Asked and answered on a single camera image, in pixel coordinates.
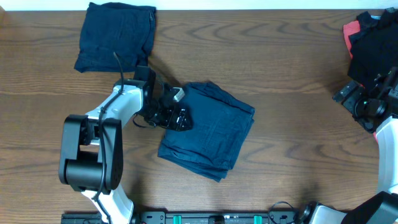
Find black garment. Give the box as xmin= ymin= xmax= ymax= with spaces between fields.
xmin=351 ymin=7 xmax=397 ymax=84

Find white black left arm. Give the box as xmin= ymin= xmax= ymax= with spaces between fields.
xmin=58 ymin=79 xmax=192 ymax=223

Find red garment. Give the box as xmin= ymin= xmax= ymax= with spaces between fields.
xmin=343 ymin=21 xmax=377 ymax=139

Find blue denim shorts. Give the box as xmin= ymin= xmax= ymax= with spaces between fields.
xmin=158 ymin=82 xmax=255 ymax=182

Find folded dark blue shorts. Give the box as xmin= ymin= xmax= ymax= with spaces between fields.
xmin=74 ymin=2 xmax=156 ymax=73

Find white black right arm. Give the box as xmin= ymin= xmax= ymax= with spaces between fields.
xmin=296 ymin=81 xmax=397 ymax=224

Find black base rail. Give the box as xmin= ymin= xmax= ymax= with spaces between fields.
xmin=60 ymin=211 xmax=301 ymax=224

